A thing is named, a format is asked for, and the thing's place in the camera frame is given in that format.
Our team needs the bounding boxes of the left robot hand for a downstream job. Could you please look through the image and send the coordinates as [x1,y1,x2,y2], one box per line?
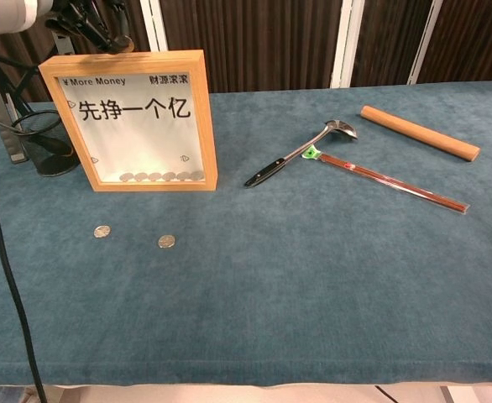
[43,0,135,55]

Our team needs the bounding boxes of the black mesh pen cup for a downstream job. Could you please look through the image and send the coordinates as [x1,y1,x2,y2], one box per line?
[11,109,81,177]

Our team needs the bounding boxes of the blue table cloth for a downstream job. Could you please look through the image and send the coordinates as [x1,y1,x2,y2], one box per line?
[0,80,492,387]

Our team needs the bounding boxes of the packaged red chopsticks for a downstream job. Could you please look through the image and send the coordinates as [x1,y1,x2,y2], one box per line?
[301,144,470,216]

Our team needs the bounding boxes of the long wooden block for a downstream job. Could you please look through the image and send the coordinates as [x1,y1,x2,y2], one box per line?
[359,104,481,163]

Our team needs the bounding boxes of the wooden frame coin bank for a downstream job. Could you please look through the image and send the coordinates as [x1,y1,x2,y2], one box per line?
[38,49,220,193]

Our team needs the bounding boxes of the steel ladle with black handle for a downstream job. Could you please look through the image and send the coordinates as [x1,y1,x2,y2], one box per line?
[243,119,359,189]

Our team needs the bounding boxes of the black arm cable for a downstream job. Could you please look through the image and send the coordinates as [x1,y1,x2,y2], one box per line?
[0,151,49,403]

